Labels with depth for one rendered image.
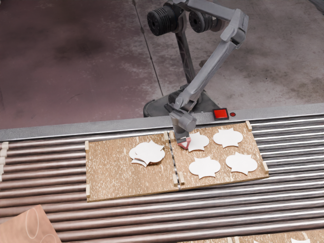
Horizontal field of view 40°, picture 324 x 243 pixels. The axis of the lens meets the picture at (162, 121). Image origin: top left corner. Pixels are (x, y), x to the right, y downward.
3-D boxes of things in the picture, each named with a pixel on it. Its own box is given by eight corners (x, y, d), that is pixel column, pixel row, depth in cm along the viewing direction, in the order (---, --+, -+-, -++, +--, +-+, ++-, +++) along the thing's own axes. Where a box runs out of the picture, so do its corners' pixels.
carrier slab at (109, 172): (86, 144, 220) (85, 142, 219) (167, 135, 224) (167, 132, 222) (87, 203, 196) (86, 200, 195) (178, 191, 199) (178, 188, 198)
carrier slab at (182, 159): (168, 134, 224) (168, 132, 223) (247, 124, 227) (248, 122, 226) (181, 190, 199) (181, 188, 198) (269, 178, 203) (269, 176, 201)
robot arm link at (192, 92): (240, 31, 198) (227, 22, 190) (248, 37, 194) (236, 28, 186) (184, 107, 209) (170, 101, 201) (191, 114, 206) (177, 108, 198)
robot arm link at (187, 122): (189, 101, 207) (178, 96, 201) (206, 110, 199) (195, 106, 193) (178, 123, 209) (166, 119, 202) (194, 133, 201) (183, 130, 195)
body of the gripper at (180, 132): (186, 123, 214) (182, 112, 209) (190, 137, 206) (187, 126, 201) (173, 126, 214) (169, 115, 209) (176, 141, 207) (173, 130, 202)
